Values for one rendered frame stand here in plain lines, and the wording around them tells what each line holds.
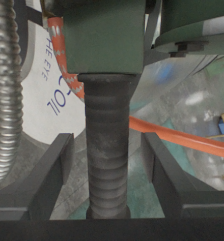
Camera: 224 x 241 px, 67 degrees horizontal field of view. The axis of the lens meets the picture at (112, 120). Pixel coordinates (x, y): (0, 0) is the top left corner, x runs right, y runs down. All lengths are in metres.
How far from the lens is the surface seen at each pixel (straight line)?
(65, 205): 1.53
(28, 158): 1.39
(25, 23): 1.10
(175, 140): 0.18
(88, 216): 0.18
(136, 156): 2.02
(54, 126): 0.63
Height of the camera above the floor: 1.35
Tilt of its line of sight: 47 degrees down
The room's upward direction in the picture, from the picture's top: 72 degrees clockwise
